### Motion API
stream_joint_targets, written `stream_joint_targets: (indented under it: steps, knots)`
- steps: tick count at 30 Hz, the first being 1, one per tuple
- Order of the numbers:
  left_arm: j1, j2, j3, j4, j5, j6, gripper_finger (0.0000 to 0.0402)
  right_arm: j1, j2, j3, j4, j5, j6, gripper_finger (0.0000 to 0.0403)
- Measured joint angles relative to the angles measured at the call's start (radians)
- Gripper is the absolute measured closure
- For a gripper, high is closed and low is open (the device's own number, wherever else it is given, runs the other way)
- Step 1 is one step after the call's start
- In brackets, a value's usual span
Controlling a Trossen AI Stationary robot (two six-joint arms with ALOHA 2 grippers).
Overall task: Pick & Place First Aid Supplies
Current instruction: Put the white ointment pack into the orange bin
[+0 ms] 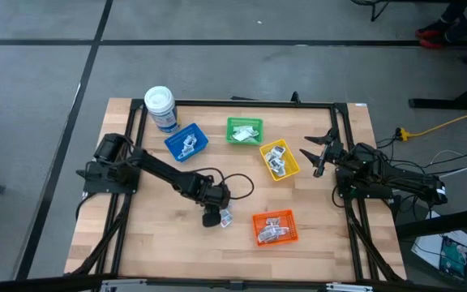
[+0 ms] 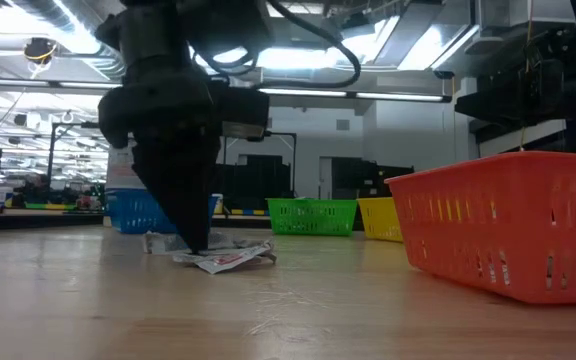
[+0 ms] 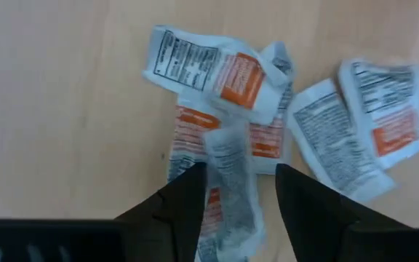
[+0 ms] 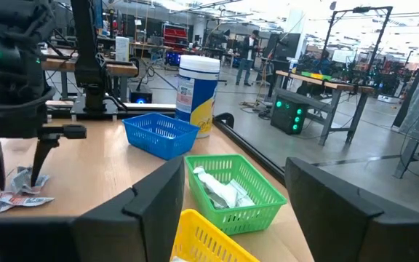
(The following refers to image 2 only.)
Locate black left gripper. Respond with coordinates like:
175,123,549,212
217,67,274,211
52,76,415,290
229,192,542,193
96,74,225,255

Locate orange plastic basket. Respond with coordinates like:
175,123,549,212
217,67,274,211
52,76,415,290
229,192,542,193
385,149,576,306

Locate yellow plastic basket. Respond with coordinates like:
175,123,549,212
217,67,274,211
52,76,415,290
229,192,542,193
356,196,405,244

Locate white first aid packet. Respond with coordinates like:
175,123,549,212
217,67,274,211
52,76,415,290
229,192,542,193
207,228,272,252

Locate blue plastic basket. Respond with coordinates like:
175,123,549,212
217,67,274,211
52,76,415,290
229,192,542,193
103,188,219,235

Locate yellow-black striped bar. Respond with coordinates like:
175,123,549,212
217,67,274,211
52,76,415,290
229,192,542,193
220,208,270,218

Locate white wipes canister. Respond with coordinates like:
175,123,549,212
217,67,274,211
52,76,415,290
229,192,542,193
105,144,147,191

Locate red-printed white packet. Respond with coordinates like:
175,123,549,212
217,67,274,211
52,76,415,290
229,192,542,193
172,243,278,275

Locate slanted ceiling light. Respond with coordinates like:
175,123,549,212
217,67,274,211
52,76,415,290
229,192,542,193
401,22,482,72

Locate green plastic basket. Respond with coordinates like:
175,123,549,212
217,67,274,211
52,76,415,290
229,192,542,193
266,197,358,237

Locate white door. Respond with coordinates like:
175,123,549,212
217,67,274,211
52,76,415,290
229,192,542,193
317,156,334,200

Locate yellow-green block strip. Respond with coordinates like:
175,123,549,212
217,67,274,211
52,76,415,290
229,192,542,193
22,201,84,211

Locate black pole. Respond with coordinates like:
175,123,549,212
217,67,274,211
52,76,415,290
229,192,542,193
45,122,59,202

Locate black cabinet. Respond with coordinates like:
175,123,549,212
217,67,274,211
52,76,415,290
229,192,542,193
331,156,416,201

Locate wooden background table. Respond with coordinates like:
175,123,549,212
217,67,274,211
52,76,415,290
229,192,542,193
0,207,105,216

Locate long fluorescent light strip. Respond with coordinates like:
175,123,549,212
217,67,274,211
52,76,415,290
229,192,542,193
0,77,453,104

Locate ceiling light panel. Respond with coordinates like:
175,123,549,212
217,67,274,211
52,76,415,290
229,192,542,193
212,43,349,70

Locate grey ceiling box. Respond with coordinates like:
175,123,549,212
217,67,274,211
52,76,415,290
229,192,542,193
290,12,332,44

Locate round ceiling fixture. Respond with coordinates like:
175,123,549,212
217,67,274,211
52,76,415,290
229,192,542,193
22,37,60,65

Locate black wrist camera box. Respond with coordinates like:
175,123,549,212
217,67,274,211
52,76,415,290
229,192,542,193
216,85,272,143

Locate black gantry frame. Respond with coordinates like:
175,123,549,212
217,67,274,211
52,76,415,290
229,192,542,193
220,129,298,200

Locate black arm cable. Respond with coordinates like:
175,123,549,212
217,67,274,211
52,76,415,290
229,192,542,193
192,0,363,91

